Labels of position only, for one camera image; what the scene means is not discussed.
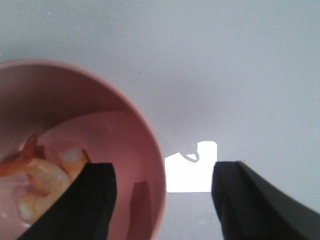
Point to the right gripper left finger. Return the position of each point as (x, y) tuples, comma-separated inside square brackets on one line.
[(84, 210)]

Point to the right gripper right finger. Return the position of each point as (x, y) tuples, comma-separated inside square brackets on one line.
[(250, 208)]

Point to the orange cooked shrimp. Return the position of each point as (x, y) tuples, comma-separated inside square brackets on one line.
[(45, 176)]

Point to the pink bowl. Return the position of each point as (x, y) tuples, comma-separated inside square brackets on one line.
[(64, 106)]

